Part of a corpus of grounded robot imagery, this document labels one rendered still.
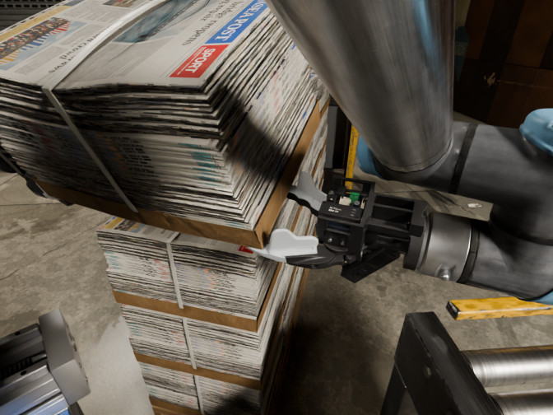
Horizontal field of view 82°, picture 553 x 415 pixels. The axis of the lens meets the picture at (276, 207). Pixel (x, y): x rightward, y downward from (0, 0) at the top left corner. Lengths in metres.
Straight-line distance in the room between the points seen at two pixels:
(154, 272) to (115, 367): 0.86
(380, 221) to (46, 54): 0.43
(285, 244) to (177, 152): 0.17
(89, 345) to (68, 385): 1.08
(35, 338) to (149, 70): 0.52
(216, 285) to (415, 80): 0.62
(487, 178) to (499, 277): 0.11
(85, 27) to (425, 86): 0.43
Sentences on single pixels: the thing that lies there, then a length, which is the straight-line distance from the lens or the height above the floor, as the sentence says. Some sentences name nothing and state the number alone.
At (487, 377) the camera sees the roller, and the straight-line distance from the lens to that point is 0.59.
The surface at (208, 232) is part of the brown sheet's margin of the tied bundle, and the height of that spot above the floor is 0.98.
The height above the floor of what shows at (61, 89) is 1.16.
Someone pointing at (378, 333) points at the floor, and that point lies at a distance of 1.64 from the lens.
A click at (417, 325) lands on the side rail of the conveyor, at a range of 0.59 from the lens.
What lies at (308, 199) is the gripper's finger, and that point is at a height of 1.00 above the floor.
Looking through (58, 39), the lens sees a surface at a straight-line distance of 0.51.
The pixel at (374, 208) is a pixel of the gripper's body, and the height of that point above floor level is 1.04.
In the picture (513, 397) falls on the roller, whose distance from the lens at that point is 0.57.
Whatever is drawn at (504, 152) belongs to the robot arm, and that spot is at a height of 1.12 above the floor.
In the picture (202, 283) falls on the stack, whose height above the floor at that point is 0.73.
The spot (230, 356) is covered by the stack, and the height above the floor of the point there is 0.49.
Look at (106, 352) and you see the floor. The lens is 1.68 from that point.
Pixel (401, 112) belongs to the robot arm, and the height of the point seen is 1.17.
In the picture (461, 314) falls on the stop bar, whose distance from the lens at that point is 0.62.
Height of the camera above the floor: 1.22
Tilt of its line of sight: 29 degrees down
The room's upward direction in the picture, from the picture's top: straight up
